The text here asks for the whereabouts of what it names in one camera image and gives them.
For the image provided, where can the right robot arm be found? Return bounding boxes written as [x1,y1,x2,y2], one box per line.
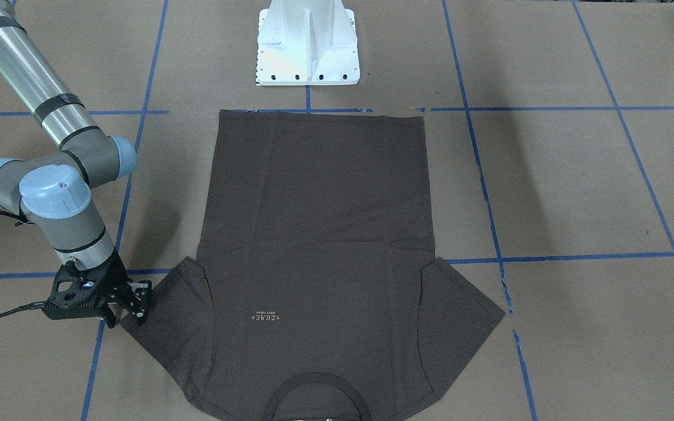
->
[0,1,152,327]

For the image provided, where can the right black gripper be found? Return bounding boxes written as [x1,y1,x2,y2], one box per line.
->
[41,251,153,329]

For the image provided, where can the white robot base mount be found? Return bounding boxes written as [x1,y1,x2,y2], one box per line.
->
[255,1,361,86]

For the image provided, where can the dark brown t-shirt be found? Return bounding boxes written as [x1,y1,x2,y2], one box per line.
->
[121,110,504,420]

